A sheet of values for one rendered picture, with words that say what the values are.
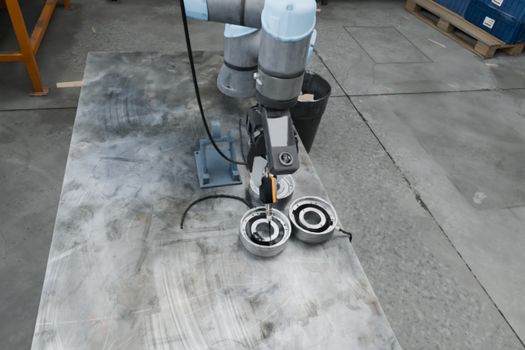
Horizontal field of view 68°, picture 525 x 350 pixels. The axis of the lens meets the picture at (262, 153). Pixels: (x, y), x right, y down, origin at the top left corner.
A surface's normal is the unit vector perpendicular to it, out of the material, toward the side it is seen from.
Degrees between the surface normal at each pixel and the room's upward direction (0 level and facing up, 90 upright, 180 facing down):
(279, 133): 29
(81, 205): 0
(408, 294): 0
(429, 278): 0
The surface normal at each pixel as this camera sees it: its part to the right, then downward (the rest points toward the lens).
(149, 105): 0.11, -0.76
